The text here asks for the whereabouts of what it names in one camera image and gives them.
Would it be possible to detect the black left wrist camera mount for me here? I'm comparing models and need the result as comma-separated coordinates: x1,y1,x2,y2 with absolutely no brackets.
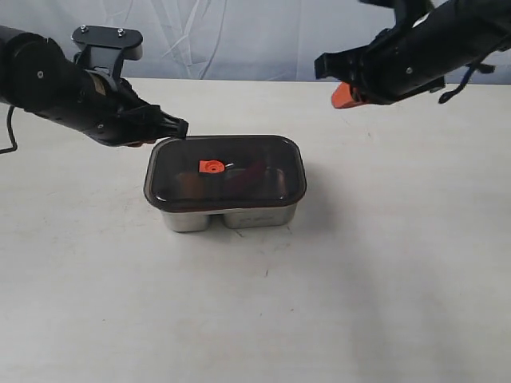
71,26,143,83

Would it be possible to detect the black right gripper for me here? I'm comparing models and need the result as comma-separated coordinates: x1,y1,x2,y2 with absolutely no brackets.
314,1,510,109

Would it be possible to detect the yellow toy cheese wedge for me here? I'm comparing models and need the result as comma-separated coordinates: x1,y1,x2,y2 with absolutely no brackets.
176,172,204,200

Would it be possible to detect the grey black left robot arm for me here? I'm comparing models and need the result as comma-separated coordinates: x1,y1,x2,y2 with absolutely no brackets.
1,26,188,147

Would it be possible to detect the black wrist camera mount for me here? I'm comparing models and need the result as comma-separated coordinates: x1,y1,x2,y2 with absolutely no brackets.
71,26,143,83
359,0,434,28

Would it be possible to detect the steel two-compartment lunch box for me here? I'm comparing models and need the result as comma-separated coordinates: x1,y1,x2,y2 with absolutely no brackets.
144,134,307,233

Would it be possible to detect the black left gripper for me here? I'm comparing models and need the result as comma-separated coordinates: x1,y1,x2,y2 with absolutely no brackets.
7,31,188,147

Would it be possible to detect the dark lid with orange seal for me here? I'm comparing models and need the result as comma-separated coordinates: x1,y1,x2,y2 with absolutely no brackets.
143,134,307,212

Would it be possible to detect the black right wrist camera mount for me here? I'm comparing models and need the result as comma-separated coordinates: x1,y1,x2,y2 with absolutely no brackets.
359,0,434,28

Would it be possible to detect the red toy sausage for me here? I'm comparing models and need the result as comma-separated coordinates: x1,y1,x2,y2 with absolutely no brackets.
224,161,266,190

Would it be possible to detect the blue-white backdrop cloth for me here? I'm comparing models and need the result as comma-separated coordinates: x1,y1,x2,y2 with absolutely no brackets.
0,0,511,85

